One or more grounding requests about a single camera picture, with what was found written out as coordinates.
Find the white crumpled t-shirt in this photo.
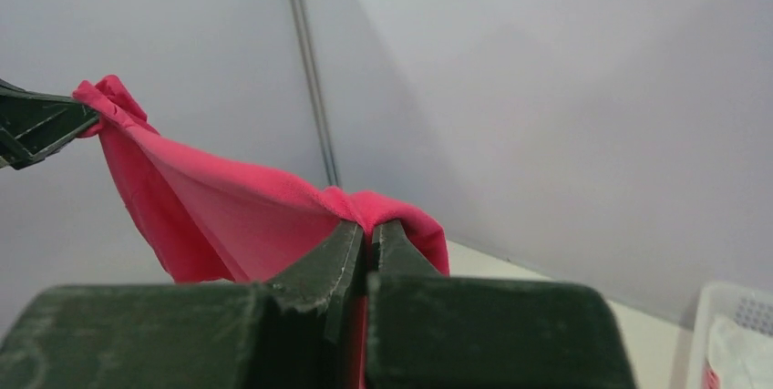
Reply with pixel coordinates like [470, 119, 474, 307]
[703, 315, 772, 389]

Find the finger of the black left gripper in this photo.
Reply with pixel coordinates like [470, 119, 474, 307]
[1, 80, 100, 170]

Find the white plastic laundry basket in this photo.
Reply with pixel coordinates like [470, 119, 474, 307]
[685, 282, 772, 388]

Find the metal corner wall strip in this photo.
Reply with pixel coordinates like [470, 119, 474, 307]
[289, 0, 341, 186]

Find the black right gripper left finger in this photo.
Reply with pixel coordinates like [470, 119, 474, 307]
[1, 221, 365, 388]

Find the pink t-shirt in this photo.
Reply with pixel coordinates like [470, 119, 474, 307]
[74, 76, 448, 388]

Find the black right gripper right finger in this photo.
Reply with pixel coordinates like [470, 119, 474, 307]
[366, 220, 636, 388]

